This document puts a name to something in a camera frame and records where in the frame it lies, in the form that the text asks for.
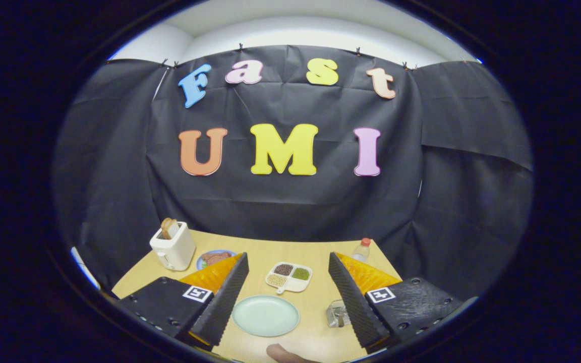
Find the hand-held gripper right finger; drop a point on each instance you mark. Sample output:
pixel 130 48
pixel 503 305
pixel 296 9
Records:
pixel 353 302

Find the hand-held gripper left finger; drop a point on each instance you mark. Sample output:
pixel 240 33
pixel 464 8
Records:
pixel 225 302

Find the light green plate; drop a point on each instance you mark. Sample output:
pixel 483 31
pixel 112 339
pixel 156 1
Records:
pixel 265 316

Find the brown steak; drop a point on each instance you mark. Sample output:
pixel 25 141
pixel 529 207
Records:
pixel 215 258

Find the blue plate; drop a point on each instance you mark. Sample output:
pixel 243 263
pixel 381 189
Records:
pixel 200 263

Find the clear plastic water bottle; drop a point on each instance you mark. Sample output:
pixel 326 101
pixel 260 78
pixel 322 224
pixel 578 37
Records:
pixel 362 250

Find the white divided bean tray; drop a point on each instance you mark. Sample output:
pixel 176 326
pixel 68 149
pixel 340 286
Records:
pixel 295 285

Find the white toaster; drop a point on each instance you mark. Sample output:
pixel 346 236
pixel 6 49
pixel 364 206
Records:
pixel 174 252

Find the toasted bread slice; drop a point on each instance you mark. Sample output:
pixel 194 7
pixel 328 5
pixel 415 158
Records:
pixel 168 228

